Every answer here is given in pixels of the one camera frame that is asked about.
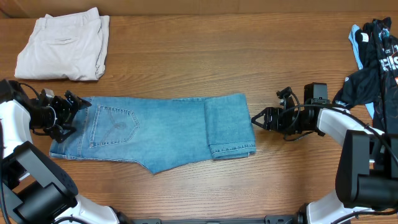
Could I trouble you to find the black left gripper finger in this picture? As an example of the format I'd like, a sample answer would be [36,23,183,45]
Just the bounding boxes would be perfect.
[65,90,91,110]
[49,124,75,142]

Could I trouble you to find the blue denim jeans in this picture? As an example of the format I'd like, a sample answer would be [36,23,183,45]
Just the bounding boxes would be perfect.
[50,94,256,174]

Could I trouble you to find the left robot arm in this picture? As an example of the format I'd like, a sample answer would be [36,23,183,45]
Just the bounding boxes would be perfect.
[1,80,130,224]

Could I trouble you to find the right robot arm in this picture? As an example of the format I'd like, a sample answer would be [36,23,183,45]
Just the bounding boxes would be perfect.
[251,83,397,224]

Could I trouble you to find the folded beige trousers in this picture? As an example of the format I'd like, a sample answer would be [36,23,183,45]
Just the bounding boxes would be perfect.
[14,7,110,81]

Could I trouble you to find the black printed shirt pile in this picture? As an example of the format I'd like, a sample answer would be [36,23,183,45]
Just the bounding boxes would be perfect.
[333,17,397,134]

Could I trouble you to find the black left camera cable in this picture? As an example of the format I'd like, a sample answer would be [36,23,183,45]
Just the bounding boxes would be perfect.
[12,81,41,100]

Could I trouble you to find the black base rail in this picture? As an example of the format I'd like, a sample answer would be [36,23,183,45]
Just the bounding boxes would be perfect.
[131,215,305,224]

